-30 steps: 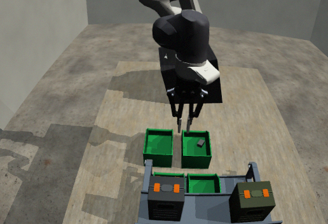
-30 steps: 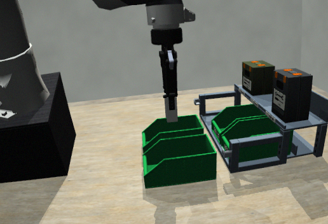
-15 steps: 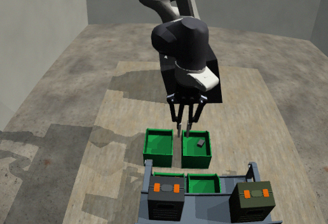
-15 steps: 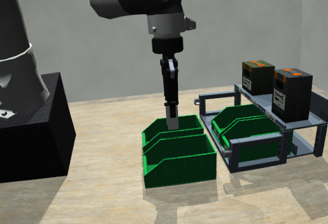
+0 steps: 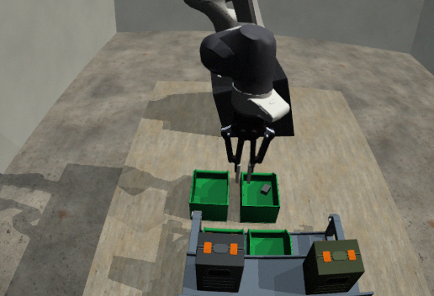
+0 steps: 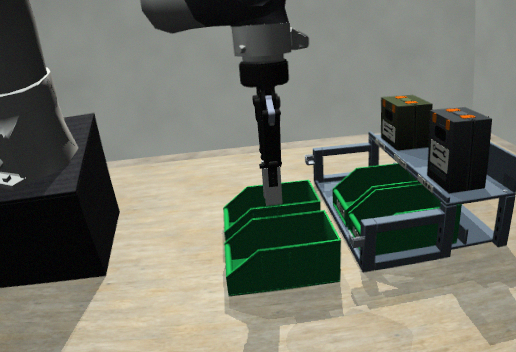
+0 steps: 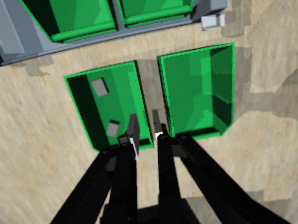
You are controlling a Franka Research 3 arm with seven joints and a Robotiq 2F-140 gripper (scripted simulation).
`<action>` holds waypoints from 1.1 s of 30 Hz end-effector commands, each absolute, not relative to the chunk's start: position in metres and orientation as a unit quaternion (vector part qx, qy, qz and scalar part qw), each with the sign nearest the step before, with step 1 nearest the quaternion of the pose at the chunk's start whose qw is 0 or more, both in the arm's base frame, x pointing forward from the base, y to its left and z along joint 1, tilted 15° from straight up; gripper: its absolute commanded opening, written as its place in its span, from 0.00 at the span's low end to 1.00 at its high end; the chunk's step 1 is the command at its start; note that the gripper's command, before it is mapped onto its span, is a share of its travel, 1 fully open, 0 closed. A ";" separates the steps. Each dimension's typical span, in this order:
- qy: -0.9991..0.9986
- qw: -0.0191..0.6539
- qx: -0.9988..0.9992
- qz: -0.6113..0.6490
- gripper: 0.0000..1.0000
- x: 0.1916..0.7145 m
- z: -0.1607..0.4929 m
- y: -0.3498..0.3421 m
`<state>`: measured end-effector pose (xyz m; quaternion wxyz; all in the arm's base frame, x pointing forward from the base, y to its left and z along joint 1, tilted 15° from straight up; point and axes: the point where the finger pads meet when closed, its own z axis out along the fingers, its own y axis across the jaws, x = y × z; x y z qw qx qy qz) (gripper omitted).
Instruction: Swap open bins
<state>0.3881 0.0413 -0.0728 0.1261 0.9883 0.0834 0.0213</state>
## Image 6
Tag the green open-front bin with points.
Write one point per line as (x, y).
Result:
(395, 201)
(353, 186)
(279, 262)
(297, 197)

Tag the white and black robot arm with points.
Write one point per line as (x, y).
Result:
(34, 139)

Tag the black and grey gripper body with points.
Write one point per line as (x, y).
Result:
(265, 75)

